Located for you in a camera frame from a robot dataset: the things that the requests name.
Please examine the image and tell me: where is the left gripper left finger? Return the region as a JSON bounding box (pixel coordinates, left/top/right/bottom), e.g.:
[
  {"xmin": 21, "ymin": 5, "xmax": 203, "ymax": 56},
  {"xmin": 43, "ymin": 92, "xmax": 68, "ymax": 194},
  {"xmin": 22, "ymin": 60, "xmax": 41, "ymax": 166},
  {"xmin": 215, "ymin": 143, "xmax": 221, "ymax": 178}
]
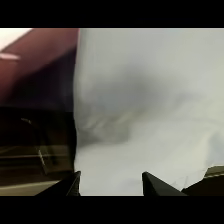
[{"xmin": 35, "ymin": 170, "xmax": 82, "ymax": 197}]

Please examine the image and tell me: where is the white garment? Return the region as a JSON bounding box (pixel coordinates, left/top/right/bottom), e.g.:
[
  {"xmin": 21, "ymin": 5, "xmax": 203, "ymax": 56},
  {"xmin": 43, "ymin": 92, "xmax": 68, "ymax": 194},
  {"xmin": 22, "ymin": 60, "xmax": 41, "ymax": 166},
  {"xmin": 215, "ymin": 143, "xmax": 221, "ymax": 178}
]
[{"xmin": 72, "ymin": 28, "xmax": 224, "ymax": 197}]

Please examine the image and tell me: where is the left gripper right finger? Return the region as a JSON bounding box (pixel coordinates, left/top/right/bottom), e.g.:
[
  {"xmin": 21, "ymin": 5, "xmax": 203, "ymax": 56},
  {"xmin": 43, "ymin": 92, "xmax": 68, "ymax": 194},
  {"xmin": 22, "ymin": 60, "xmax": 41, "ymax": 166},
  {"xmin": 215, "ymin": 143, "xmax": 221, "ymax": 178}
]
[{"xmin": 141, "ymin": 171, "xmax": 188, "ymax": 197}]

